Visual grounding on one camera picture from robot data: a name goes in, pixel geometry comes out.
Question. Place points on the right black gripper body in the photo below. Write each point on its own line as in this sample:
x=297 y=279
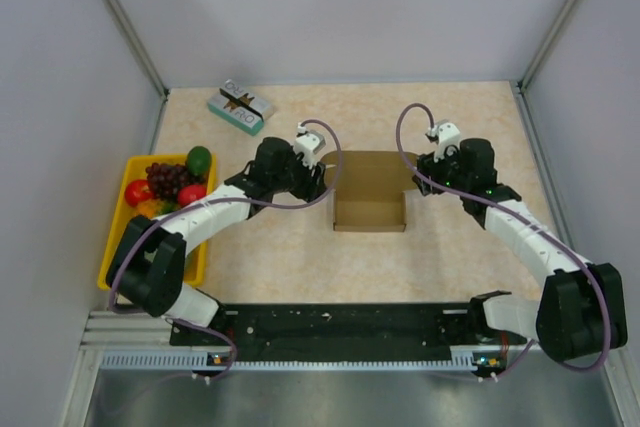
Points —
x=445 y=172

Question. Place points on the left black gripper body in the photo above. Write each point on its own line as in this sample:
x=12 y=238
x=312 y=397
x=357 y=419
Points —
x=297 y=176

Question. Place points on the brown cardboard box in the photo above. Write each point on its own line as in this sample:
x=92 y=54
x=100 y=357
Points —
x=370 y=193

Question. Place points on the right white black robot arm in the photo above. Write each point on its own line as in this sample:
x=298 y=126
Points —
x=581 y=310

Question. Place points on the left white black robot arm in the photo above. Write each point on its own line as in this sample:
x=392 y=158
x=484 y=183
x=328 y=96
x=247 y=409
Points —
x=149 y=262

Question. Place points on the white teal printed carton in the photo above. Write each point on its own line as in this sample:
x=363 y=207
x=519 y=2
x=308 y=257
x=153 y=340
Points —
x=241 y=107

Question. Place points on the green avocado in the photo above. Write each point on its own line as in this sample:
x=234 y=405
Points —
x=198 y=160

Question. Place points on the red tomato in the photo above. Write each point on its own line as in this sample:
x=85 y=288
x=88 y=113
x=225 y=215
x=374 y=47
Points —
x=190 y=194

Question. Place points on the dark purple grape bunch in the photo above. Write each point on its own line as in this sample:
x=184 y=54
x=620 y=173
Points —
x=167 y=180

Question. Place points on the yellow plastic tray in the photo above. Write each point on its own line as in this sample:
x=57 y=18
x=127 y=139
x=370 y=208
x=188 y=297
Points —
x=134 y=174

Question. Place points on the orange bumpy fruit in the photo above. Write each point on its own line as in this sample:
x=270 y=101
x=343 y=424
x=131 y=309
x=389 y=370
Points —
x=153 y=208

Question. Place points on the red apple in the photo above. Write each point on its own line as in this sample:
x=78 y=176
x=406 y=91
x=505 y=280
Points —
x=138 y=192

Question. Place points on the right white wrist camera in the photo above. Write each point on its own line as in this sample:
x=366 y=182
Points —
x=446 y=135

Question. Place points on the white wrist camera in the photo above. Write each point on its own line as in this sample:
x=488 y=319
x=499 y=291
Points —
x=446 y=135
x=307 y=145

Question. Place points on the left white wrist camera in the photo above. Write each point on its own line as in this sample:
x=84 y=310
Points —
x=307 y=145

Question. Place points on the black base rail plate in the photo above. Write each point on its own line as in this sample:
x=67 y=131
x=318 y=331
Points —
x=352 y=331

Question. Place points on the grey slotted cable duct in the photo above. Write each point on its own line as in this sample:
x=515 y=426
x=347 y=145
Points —
x=202 y=361

